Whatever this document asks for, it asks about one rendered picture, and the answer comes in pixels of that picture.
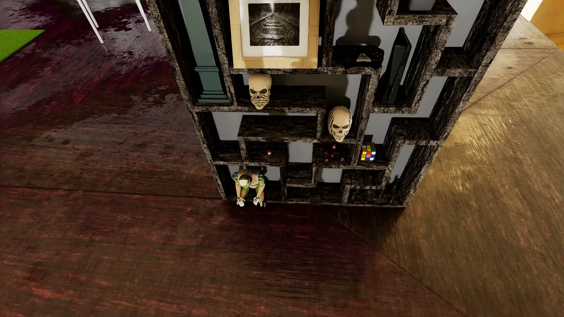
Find green rug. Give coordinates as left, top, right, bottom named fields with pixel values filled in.
left=0, top=29, right=46, bottom=62

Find seated action figure doll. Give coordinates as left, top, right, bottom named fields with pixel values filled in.
left=232, top=169, right=267, bottom=208

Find small scattered dice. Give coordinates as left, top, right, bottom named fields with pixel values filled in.
left=323, top=145, right=346, bottom=162

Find black game console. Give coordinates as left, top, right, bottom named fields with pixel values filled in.
left=380, top=27, right=412, bottom=105

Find light wooden furniture corner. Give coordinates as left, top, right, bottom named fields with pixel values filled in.
left=529, top=0, right=564, bottom=50

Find framed black-and-white picture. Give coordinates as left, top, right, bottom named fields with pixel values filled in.
left=228, top=0, right=320, bottom=69

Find teal column ornament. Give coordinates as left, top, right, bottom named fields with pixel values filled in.
left=180, top=0, right=230, bottom=104

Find white chair leg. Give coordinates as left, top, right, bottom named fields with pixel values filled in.
left=77, top=0, right=105, bottom=45
left=134, top=0, right=152, bottom=32

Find dark stone maze shelf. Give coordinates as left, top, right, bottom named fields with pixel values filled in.
left=147, top=0, right=528, bottom=208

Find beige skull ornament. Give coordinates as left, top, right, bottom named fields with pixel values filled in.
left=248, top=73, right=272, bottom=110
left=327, top=106, right=353, bottom=143

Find black game controller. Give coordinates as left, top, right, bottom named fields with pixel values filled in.
left=331, top=45, right=385, bottom=69

